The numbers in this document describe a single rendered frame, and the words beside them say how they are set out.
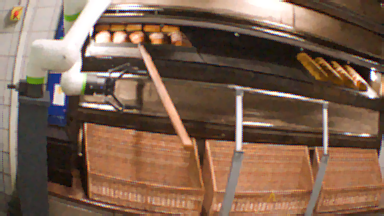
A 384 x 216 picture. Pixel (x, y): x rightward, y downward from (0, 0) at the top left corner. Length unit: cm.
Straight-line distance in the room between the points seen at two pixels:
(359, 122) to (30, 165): 225
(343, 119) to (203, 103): 83
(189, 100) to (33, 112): 146
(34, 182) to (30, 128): 26
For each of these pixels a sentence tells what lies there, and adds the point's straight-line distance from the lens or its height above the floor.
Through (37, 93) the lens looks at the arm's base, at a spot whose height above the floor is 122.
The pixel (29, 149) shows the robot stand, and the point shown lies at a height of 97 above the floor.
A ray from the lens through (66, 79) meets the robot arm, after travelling 439.
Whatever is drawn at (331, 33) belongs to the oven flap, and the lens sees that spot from 529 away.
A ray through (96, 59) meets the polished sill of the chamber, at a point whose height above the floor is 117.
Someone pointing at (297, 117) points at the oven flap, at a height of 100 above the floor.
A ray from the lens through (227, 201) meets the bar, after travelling 474.
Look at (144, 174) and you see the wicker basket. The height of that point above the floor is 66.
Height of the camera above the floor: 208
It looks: 12 degrees down
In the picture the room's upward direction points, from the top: 8 degrees clockwise
